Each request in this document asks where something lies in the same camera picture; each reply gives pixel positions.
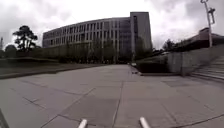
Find grey concrete slab pavement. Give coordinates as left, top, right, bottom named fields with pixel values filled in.
left=0, top=64, right=224, bottom=128

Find row of trees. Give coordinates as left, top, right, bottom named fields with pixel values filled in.
left=31, top=39, right=134, bottom=65

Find large curved grey building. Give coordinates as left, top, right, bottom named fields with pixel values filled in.
left=41, top=11, right=153, bottom=64

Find dark green hedge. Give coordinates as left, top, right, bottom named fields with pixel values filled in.
left=135, top=54, right=170, bottom=74

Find concrete planter kerb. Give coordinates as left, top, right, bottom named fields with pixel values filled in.
left=128, top=63, right=184, bottom=77

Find robot's own part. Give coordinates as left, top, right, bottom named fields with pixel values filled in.
left=139, top=116, right=151, bottom=128
left=77, top=118, right=88, bottom=128

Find grass lawn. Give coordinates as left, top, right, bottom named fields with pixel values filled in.
left=0, top=62, right=104, bottom=80

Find tall dark tree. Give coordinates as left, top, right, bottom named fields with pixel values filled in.
left=12, top=24, right=39, bottom=52

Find low dark-roofed building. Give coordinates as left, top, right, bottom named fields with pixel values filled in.
left=181, top=27, right=224, bottom=52

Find concrete steps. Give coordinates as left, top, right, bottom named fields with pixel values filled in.
left=189, top=56, right=224, bottom=83

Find lamp pole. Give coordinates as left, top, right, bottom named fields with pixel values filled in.
left=199, top=0, right=216, bottom=49

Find grey concrete wall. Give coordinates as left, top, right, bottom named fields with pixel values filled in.
left=166, top=44, right=224, bottom=76

